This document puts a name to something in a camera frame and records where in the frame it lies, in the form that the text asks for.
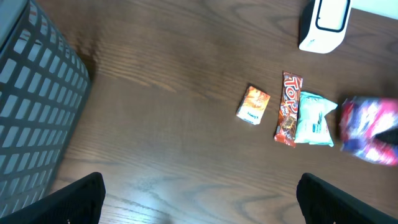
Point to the dark grey plastic basket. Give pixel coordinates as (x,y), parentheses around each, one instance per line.
(44,87)

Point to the white barcode scanner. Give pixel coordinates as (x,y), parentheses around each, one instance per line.
(323,25)

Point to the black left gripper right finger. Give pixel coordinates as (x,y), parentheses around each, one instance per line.
(321,202)

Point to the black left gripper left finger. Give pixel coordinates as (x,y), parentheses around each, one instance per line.
(79,202)

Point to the orange Top chocolate bar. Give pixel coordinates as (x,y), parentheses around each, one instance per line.
(288,109)

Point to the teal snack packet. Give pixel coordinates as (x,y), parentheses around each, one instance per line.
(312,126)

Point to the red purple snack packet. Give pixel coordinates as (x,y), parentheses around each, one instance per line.
(362,118)

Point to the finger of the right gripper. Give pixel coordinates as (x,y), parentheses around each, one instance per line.
(389,137)

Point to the small orange box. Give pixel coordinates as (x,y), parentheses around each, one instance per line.
(253,105)

